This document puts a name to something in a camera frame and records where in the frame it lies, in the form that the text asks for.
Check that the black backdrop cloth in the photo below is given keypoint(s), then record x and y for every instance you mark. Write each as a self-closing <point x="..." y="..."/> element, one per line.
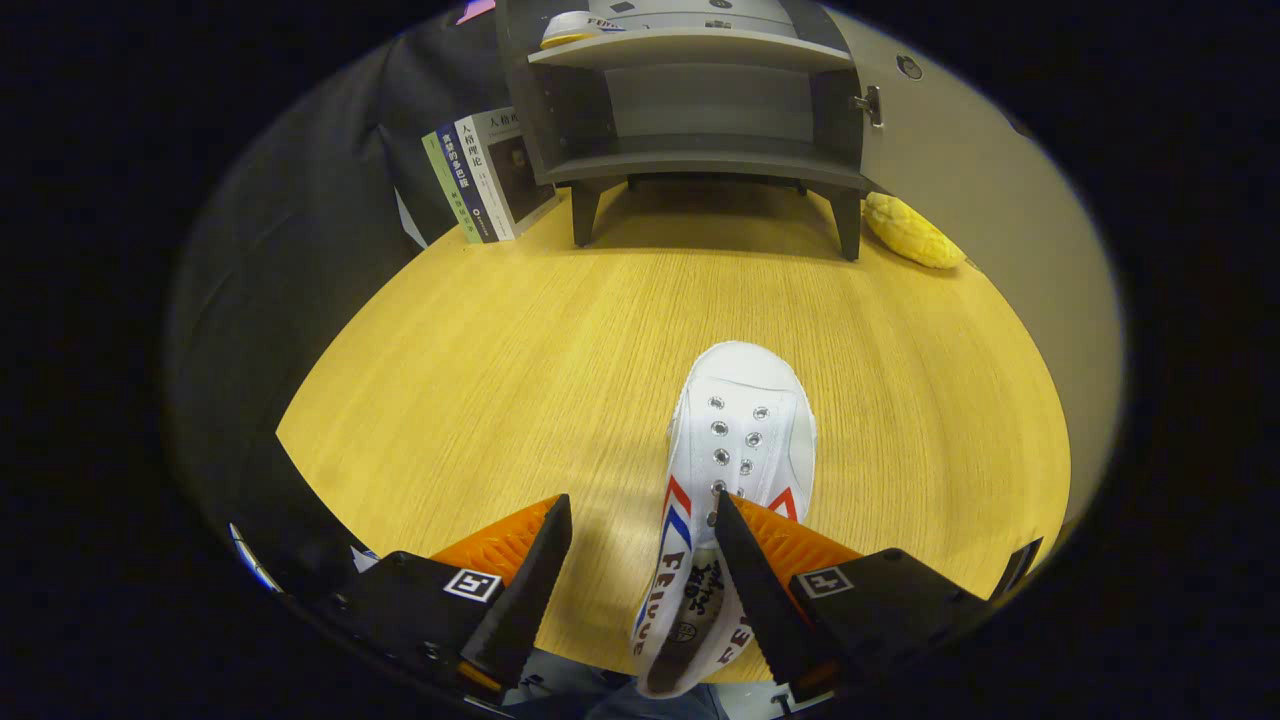
<point x="300" y="260"/>

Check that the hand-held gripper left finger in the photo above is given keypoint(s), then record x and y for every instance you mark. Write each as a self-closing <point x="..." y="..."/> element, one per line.
<point x="515" y="600"/>

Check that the dark blue spine book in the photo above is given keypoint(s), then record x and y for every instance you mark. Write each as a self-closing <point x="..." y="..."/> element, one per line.
<point x="468" y="180"/>

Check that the person's blue jeans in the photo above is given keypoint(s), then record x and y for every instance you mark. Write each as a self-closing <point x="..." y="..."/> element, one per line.
<point x="590" y="695"/>

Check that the white cover book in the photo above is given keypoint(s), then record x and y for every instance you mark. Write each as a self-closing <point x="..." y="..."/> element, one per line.
<point x="515" y="165"/>

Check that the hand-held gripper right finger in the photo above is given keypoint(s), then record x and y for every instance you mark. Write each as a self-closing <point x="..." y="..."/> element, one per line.
<point x="760" y="600"/>

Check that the yellow plush toy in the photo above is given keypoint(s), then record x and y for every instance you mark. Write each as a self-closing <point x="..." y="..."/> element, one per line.
<point x="912" y="235"/>

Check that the white canvas shoe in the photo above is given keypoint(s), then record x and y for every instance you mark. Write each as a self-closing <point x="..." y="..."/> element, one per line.
<point x="742" y="440"/>
<point x="575" y="28"/>

